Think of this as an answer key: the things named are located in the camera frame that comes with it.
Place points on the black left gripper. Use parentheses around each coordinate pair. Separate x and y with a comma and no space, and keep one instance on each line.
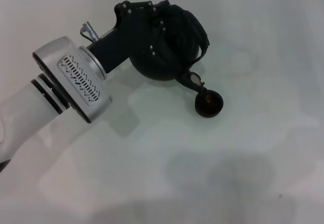
(131,34)

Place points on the small dark teacup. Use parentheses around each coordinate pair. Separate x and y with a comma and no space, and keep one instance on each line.
(209,105)

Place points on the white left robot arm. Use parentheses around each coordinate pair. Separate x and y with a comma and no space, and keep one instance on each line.
(55,87)

